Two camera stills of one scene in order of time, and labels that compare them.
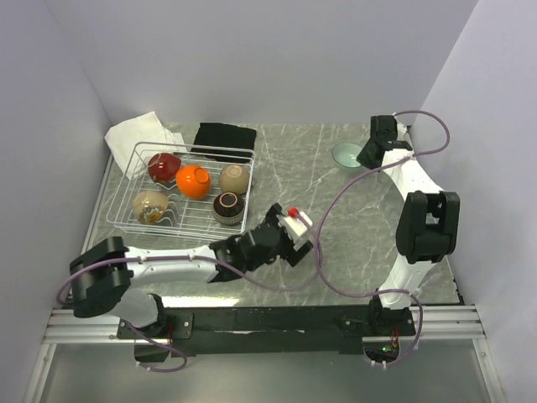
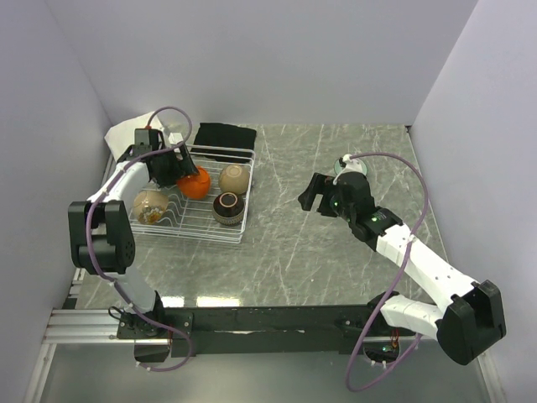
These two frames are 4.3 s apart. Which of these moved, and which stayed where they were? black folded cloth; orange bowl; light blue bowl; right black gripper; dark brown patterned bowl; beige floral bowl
Moved: right black gripper; light blue bowl
Stayed: orange bowl; black folded cloth; dark brown patterned bowl; beige floral bowl
